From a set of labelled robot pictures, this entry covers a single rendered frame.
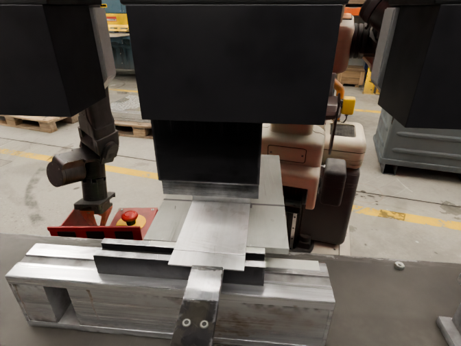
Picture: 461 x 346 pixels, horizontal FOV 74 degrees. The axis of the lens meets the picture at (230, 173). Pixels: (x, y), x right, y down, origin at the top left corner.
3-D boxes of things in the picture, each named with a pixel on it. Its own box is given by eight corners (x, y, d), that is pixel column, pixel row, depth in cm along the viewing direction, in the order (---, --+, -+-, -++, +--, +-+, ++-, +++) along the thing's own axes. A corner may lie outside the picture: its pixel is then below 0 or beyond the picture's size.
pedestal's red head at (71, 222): (162, 241, 88) (155, 188, 79) (150, 285, 74) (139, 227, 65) (93, 241, 88) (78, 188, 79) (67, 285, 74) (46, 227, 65)
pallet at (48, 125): (99, 112, 410) (97, 102, 403) (50, 133, 344) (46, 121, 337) (33, 104, 445) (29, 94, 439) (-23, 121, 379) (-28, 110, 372)
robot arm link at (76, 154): (121, 143, 71) (97, 125, 73) (77, 150, 61) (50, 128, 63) (108, 184, 76) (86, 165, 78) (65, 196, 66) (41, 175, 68)
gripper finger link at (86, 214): (81, 238, 76) (77, 202, 74) (93, 226, 83) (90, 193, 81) (108, 238, 76) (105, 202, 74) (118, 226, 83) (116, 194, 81)
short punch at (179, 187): (258, 193, 32) (263, 105, 28) (258, 204, 30) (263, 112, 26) (166, 189, 33) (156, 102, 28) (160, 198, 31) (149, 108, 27)
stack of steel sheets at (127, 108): (204, 109, 375) (203, 99, 369) (184, 126, 321) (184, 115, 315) (129, 104, 396) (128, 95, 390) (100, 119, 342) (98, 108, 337)
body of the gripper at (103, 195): (73, 211, 72) (69, 181, 70) (92, 198, 82) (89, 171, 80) (101, 211, 72) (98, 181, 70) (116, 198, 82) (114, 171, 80)
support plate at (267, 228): (278, 159, 60) (279, 154, 59) (288, 255, 37) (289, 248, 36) (188, 156, 61) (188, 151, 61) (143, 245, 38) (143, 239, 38)
